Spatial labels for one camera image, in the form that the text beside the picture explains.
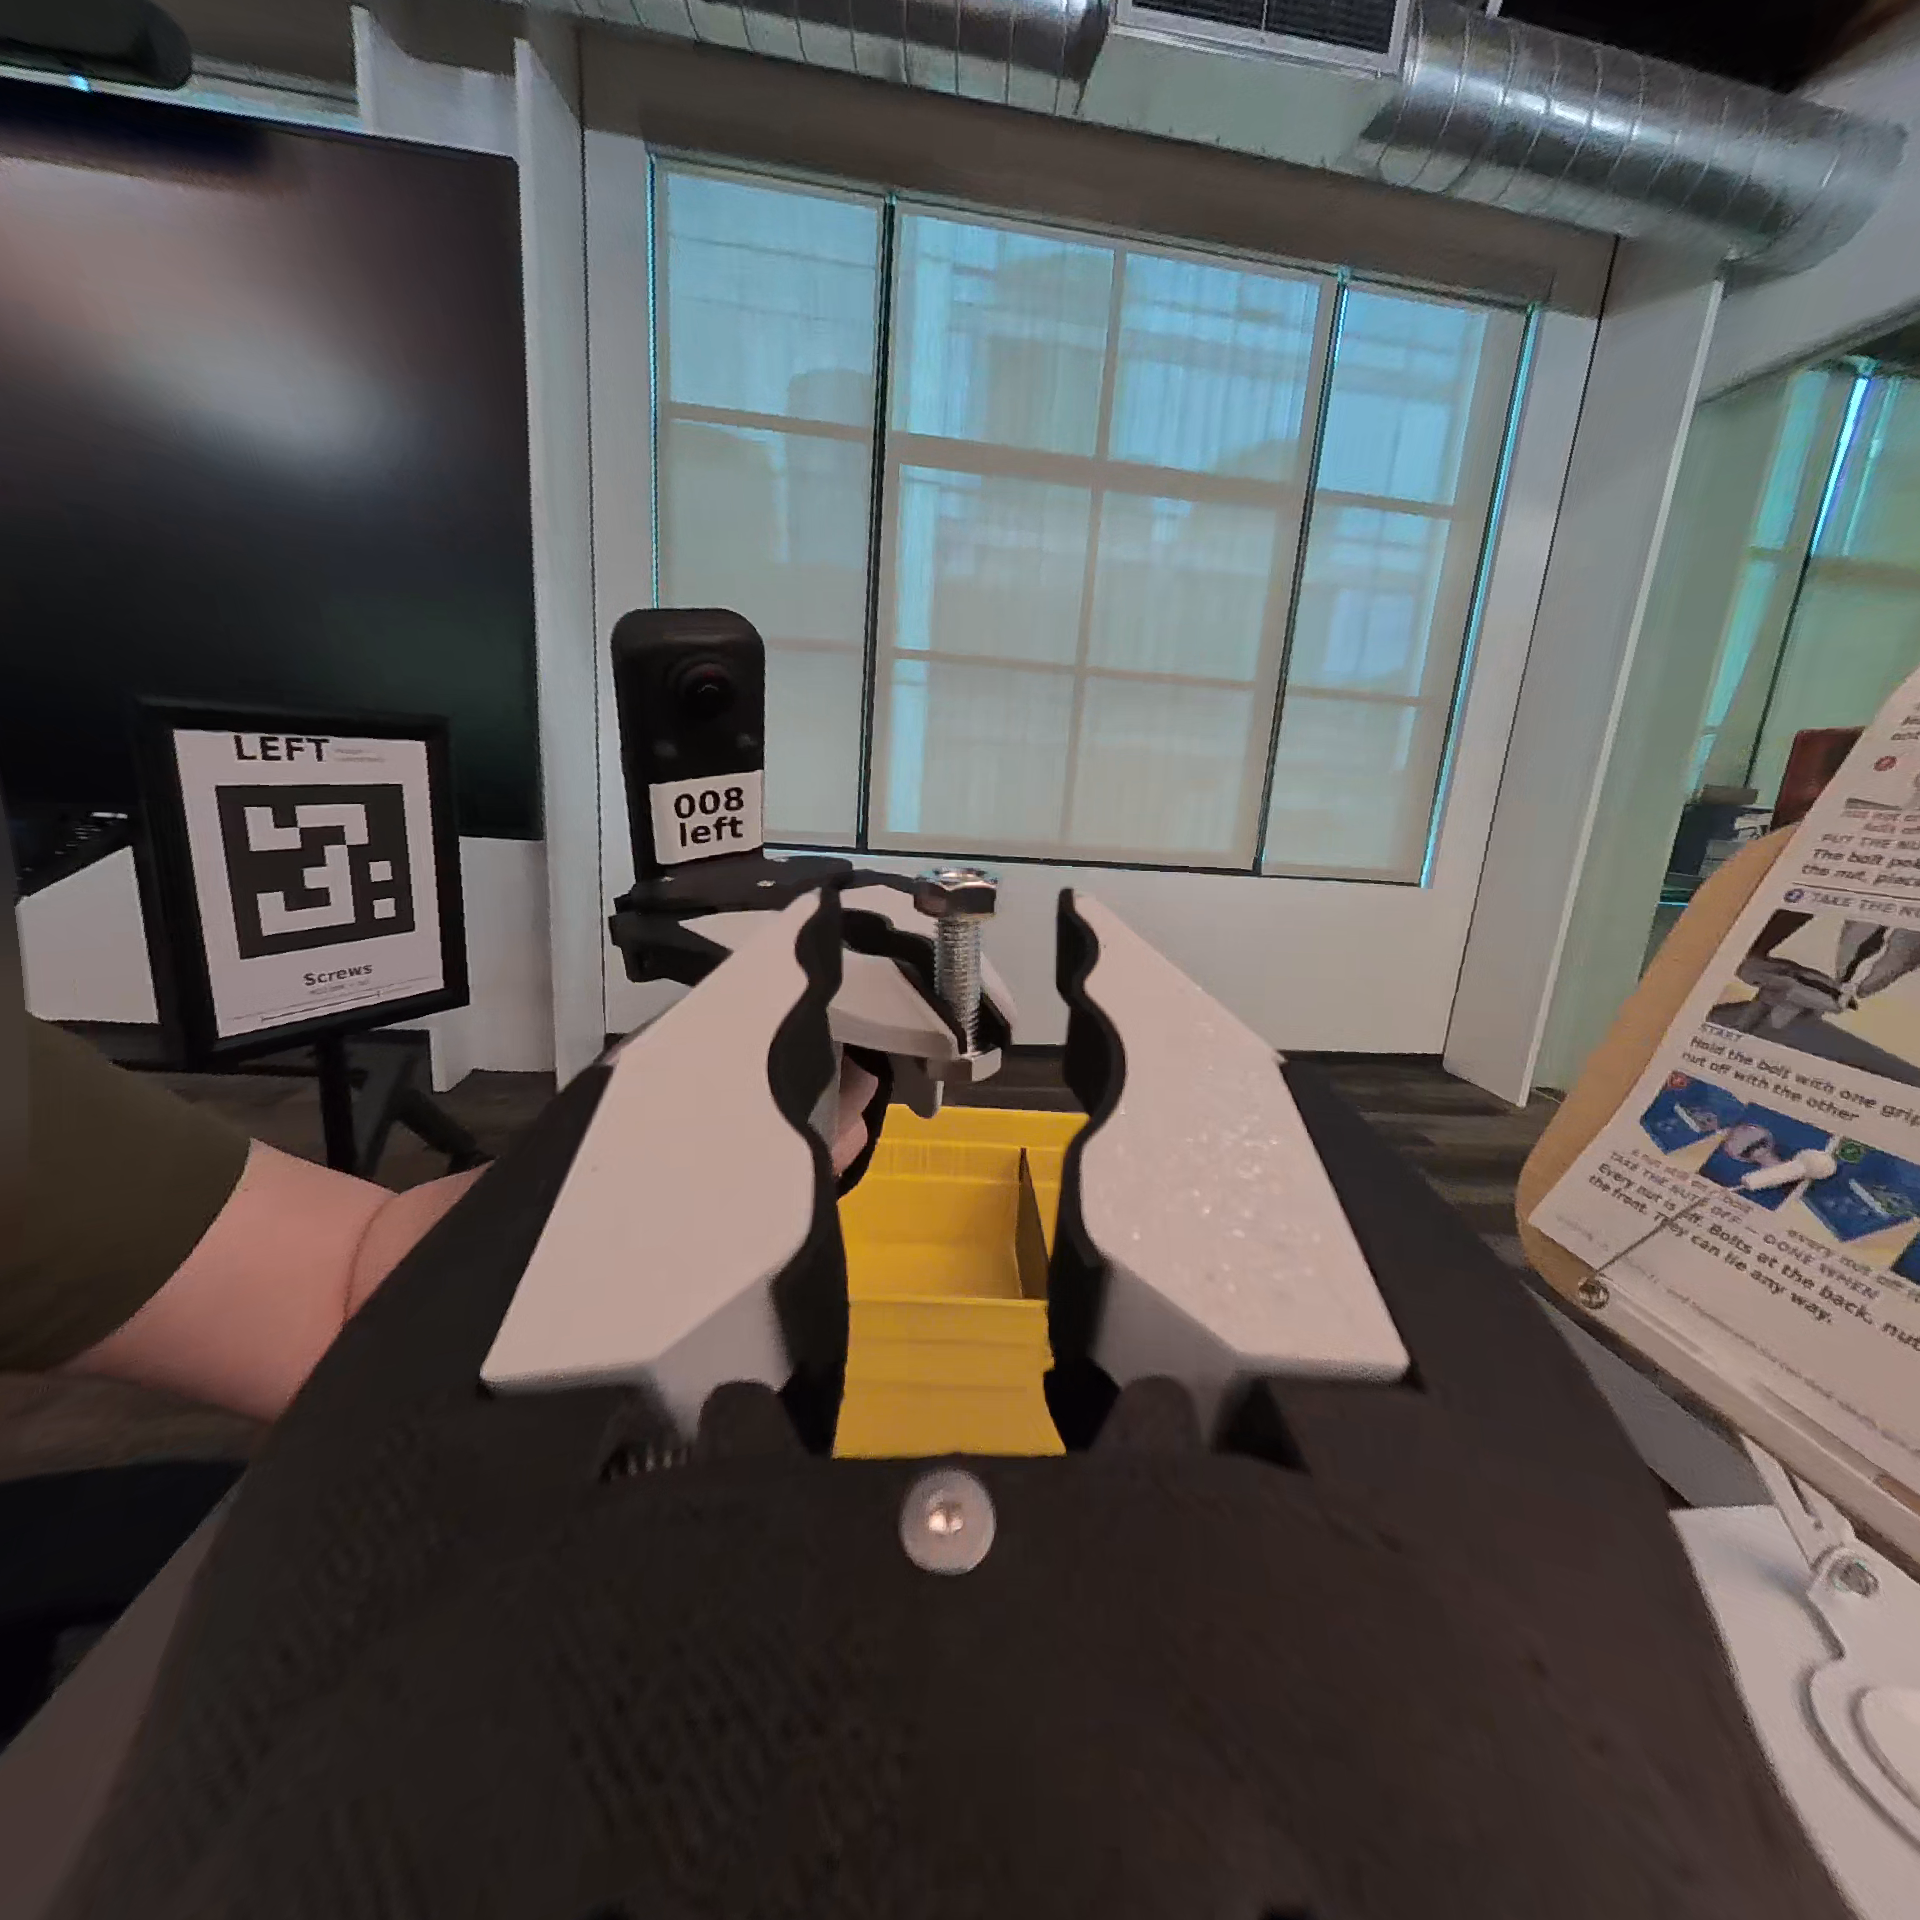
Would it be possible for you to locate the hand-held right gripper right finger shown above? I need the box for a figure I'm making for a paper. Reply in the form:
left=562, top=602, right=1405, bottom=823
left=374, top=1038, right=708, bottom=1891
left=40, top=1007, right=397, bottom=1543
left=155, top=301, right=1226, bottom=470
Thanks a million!
left=1047, top=887, right=1414, bottom=1453

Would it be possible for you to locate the black rounded ceiling fixture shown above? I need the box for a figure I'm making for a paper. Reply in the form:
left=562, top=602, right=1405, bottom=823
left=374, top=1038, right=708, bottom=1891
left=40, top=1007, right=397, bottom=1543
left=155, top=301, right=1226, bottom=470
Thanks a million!
left=0, top=0, right=197, bottom=91

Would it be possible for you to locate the metal wire shelf rack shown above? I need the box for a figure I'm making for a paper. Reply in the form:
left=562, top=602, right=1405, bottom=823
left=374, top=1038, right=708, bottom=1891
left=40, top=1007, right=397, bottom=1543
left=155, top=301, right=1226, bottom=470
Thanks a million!
left=1651, top=780, right=1787, bottom=933

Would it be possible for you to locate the silver hex bolt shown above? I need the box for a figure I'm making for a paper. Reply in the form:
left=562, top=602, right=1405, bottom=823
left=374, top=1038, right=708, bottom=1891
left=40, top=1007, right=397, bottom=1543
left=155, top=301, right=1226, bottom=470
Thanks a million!
left=911, top=864, right=1000, bottom=1059

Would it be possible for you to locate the red-brown box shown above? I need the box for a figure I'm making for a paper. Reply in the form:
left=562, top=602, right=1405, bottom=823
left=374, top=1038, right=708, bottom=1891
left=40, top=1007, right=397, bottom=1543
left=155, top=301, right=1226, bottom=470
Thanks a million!
left=1770, top=727, right=1869, bottom=834

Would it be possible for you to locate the printed instruction sheet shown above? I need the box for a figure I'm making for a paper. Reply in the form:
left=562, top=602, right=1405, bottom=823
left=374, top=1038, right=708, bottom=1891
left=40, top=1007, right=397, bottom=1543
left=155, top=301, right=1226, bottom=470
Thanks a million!
left=1528, top=668, right=1920, bottom=1501

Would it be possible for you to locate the silver round ceiling duct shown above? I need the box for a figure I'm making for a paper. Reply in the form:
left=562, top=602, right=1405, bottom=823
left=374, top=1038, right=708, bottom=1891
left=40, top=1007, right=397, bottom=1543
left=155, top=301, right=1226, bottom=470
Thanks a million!
left=1358, top=0, right=1907, bottom=279
left=526, top=0, right=1114, bottom=115

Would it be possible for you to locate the black television screen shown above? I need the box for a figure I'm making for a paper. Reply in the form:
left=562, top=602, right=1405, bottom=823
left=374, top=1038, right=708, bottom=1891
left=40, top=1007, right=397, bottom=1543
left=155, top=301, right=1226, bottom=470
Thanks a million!
left=0, top=127, right=544, bottom=845

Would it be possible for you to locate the white metal stand base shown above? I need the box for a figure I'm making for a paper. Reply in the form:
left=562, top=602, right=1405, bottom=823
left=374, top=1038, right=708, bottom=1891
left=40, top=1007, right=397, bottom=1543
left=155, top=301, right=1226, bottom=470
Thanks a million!
left=1670, top=1439, right=1920, bottom=1920

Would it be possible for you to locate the yellow bin with black divider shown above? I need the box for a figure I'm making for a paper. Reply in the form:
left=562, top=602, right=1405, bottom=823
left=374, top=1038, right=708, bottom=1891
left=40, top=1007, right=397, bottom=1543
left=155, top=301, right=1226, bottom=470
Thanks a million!
left=829, top=1103, right=1094, bottom=1460

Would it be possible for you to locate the framed black-white marker sign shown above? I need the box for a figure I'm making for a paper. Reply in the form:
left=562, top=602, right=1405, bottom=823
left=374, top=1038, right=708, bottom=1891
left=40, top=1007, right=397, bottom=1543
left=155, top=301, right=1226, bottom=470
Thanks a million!
left=128, top=698, right=490, bottom=1187

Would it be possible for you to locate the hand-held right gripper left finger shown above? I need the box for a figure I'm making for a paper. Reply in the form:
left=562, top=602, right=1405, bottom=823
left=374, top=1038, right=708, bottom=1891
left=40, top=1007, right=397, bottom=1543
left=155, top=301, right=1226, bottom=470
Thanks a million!
left=477, top=885, right=847, bottom=1453

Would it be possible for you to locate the white ceiling vent grille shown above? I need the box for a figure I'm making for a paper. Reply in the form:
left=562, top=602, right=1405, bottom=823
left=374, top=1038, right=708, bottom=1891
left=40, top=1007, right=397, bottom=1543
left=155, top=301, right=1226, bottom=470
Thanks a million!
left=1111, top=0, right=1414, bottom=77

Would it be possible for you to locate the person's left forearm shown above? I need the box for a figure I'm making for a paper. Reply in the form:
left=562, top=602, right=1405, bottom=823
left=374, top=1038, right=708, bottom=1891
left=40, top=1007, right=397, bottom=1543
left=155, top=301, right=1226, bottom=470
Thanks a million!
left=67, top=1141, right=490, bottom=1424

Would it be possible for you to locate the large gridded window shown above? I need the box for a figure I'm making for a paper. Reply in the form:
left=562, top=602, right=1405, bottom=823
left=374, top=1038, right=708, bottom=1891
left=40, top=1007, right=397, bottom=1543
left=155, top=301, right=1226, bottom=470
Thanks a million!
left=646, top=150, right=1539, bottom=887

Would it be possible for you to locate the person's left hand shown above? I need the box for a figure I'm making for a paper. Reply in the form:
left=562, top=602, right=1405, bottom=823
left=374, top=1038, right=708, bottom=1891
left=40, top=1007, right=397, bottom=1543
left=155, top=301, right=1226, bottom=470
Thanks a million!
left=829, top=1054, right=888, bottom=1182

